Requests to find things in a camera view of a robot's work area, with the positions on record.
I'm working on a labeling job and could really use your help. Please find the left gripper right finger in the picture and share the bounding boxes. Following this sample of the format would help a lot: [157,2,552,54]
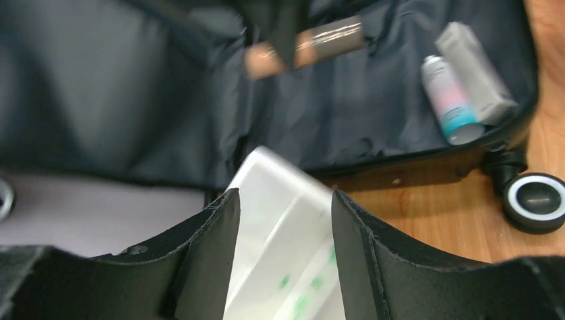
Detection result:
[331,191,564,319]

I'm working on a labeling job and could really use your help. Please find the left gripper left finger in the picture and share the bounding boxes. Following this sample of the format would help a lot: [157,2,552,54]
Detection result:
[1,189,240,319]

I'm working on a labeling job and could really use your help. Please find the white plastic drawer organizer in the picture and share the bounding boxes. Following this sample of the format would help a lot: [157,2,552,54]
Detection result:
[224,147,345,320]

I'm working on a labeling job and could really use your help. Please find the teal white tube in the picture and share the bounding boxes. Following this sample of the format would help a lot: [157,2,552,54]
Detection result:
[421,55,485,145]

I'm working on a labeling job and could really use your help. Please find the white black space suitcase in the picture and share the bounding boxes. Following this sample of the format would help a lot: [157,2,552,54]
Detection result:
[1,1,564,233]

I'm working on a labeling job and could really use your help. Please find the white box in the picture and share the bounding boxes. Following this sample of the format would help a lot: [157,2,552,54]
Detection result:
[435,21,518,126]

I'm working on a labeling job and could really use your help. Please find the small brown box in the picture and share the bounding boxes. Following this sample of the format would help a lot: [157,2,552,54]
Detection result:
[244,15,365,79]

